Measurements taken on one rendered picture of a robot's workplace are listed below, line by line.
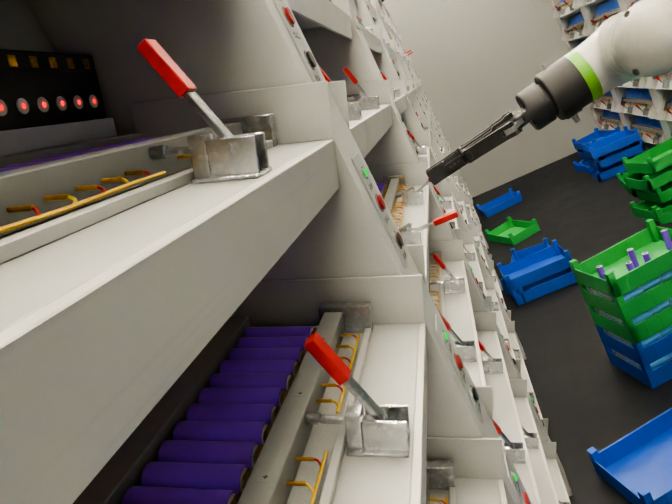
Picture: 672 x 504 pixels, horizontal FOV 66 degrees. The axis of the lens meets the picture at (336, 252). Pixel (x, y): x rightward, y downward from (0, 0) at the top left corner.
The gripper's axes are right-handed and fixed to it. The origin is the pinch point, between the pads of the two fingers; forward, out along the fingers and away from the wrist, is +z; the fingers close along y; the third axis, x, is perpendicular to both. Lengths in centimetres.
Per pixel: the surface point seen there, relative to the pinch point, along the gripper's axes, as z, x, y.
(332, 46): 6.6, 32.6, 18.0
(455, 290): 11.7, -21.5, -0.9
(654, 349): -17, -88, 52
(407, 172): 8.7, 1.2, 17.7
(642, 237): -34, -66, 77
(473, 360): 10.5, -22.5, -28.0
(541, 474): 17, -61, -9
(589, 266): -15, -64, 70
